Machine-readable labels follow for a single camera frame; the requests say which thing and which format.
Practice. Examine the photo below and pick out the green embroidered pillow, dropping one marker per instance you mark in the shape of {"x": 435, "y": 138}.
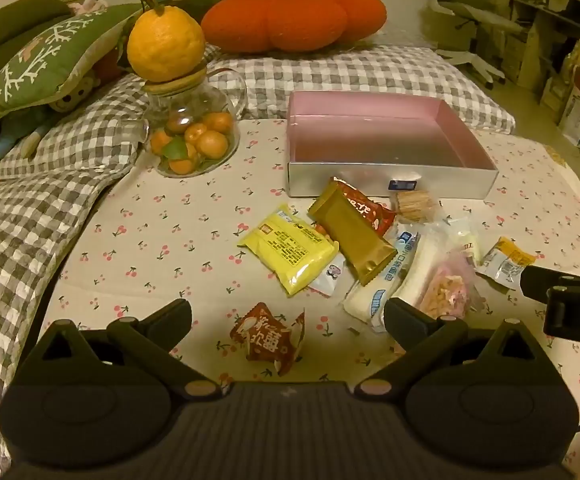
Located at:
{"x": 45, "y": 60}

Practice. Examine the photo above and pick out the red snack packet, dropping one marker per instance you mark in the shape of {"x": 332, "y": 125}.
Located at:
{"x": 369, "y": 207}

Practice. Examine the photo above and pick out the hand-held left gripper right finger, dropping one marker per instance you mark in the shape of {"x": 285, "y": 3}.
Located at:
{"x": 397, "y": 317}

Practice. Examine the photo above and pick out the pink cardboard box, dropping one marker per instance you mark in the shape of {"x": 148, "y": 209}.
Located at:
{"x": 369, "y": 130}

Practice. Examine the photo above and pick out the white stick clear packet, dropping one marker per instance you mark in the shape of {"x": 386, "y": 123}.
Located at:
{"x": 472, "y": 247}

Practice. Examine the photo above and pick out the white office chair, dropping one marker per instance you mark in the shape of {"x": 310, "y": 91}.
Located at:
{"x": 469, "y": 10}

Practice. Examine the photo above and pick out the grey checkered blanket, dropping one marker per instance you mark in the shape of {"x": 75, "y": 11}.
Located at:
{"x": 45, "y": 200}

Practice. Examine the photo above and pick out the small white packet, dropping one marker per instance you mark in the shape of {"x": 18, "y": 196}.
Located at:
{"x": 327, "y": 277}

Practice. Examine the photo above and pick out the pile of small oranges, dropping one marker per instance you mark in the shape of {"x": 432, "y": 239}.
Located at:
{"x": 205, "y": 142}

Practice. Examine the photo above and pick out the long white bread packet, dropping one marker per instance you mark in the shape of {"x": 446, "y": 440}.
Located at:
{"x": 404, "y": 280}

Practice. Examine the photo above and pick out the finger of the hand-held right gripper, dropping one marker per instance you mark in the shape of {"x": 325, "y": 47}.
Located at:
{"x": 549, "y": 280}

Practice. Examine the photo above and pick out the cluttered desk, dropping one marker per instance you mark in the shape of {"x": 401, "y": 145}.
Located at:
{"x": 549, "y": 20}

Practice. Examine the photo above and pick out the glass jar with cork lid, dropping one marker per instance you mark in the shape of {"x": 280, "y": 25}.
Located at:
{"x": 195, "y": 100}

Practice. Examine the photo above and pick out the brown plush monkey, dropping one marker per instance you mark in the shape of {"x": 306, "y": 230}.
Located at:
{"x": 70, "y": 100}

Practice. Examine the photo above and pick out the red white candy packet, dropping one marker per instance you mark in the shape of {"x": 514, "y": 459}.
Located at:
{"x": 265, "y": 340}

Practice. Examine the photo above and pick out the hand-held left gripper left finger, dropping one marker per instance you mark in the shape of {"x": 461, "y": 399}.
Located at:
{"x": 180, "y": 317}

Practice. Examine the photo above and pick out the small yellow blue packet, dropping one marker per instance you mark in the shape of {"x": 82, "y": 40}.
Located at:
{"x": 504, "y": 260}

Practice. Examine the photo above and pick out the blue plush toy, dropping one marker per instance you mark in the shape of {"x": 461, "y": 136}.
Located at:
{"x": 15, "y": 135}

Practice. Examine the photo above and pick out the beige pastry clear packet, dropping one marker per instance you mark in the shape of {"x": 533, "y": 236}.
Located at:
{"x": 412, "y": 205}

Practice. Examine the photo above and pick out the dark green sofa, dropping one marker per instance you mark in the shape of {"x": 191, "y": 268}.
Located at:
{"x": 15, "y": 20}

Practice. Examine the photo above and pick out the orange pumpkin cushion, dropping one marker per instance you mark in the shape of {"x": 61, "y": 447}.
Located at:
{"x": 295, "y": 15}

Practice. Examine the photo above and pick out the large orange fruit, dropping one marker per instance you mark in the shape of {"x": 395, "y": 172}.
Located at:
{"x": 165, "y": 42}

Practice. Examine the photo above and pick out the pink snack clear packet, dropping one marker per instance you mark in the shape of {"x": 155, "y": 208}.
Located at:
{"x": 444, "y": 290}

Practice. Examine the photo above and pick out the yellow snack packet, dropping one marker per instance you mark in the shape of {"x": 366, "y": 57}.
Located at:
{"x": 285, "y": 245}

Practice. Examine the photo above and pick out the pink plush toy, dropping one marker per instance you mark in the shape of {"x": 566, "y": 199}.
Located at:
{"x": 87, "y": 6}

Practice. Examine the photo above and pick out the gold snack packet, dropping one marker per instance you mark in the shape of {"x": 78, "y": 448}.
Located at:
{"x": 354, "y": 235}

